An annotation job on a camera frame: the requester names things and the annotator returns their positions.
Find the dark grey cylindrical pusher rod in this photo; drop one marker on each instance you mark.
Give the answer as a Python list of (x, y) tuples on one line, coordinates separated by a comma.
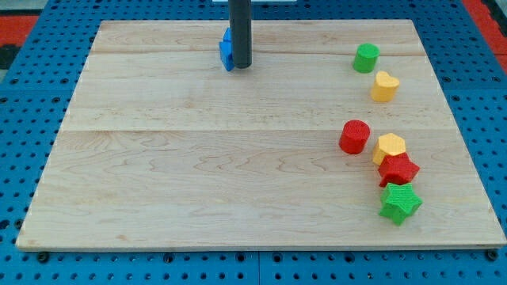
[(240, 18)]

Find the yellow heart block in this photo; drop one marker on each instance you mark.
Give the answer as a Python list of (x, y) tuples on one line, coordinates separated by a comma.
[(384, 87)]

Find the blue block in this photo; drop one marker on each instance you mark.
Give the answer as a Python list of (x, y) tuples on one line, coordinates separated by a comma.
[(225, 50)]

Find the green cylinder block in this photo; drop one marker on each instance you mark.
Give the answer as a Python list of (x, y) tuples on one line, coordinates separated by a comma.
[(365, 58)]

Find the wooden board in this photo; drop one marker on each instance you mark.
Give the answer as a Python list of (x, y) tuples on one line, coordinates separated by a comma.
[(163, 150)]

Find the red cylinder block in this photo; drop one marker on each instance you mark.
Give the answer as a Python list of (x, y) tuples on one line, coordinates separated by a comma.
[(354, 136)]

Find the yellow hexagon block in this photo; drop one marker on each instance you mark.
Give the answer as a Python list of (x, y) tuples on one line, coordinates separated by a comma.
[(388, 144)]

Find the red star block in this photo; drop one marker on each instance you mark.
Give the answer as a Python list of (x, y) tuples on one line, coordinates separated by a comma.
[(397, 169)]

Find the green star block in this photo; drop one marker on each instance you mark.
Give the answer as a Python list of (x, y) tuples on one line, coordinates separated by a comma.
[(399, 202)]

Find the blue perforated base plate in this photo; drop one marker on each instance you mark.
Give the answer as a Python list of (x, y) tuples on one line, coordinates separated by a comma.
[(39, 84)]

